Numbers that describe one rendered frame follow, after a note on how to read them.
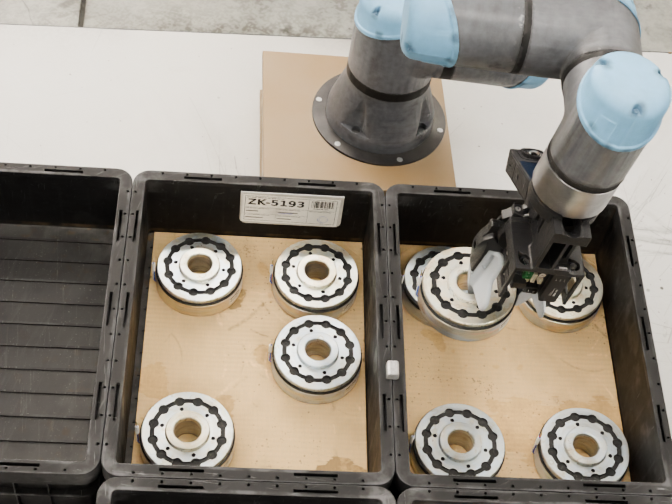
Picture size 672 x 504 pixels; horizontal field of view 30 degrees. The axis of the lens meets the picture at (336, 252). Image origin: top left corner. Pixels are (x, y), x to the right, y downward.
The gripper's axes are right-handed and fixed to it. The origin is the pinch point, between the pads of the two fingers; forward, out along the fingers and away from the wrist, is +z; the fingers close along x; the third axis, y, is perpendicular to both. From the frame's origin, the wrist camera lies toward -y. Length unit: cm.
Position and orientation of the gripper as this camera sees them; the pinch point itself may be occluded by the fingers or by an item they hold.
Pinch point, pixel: (497, 288)
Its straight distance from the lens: 136.1
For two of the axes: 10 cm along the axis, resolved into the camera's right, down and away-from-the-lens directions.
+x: 9.7, 1.2, 1.9
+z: -2.2, 5.7, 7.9
